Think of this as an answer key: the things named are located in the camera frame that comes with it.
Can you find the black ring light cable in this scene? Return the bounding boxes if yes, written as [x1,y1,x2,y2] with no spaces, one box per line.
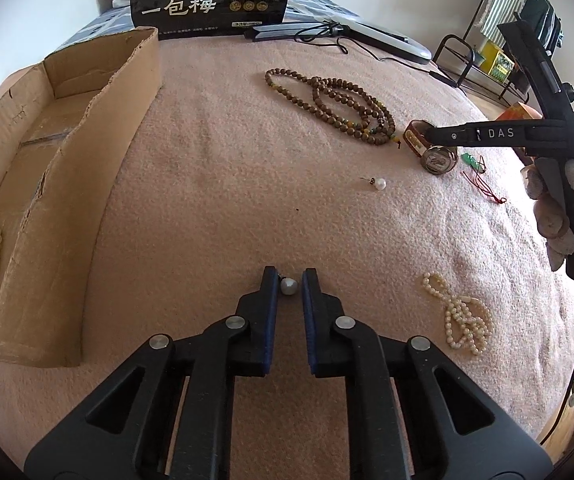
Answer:
[294,30,460,88]

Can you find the black metal shoe rack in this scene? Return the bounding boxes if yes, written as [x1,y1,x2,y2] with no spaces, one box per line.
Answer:
[434,34,534,107]

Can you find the cardboard box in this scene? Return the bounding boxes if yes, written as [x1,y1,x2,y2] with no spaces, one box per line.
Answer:
[0,26,162,368]

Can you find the yellow box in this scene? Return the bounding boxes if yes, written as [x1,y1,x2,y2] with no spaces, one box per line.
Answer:
[480,40,515,81]

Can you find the orange box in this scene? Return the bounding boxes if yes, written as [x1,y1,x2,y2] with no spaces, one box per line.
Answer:
[497,102,543,122]

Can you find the blue checkered bed sheet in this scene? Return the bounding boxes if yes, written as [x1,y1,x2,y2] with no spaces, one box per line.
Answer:
[52,0,368,56]

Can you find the pink blanket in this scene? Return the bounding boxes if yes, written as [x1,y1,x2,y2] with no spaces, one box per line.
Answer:
[0,22,574,480]

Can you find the brown wooden bead necklace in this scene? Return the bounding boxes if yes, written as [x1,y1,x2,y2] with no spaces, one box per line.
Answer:
[265,68,403,150]

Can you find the white pearl necklace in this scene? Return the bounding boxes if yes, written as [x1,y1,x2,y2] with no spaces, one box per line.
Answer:
[421,271,495,357]

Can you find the brown strap wristwatch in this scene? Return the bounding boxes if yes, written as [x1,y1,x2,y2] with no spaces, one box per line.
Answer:
[403,119,459,176]

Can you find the person's right hand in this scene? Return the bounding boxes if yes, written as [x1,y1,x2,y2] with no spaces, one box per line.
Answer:
[520,157,574,272]

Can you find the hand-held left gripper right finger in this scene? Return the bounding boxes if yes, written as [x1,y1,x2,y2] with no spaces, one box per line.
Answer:
[301,267,554,480]

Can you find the dark hanging clothes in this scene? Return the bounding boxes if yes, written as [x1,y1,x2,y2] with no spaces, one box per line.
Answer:
[517,0,565,58]

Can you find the green pendant with red cord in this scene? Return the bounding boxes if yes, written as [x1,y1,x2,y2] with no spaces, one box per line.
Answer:
[460,151,508,207]

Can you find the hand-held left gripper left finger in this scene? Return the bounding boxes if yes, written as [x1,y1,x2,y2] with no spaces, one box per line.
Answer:
[23,266,288,480]

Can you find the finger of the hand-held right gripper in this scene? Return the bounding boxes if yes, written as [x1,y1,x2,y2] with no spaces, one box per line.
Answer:
[496,18,566,119]
[424,110,564,149]

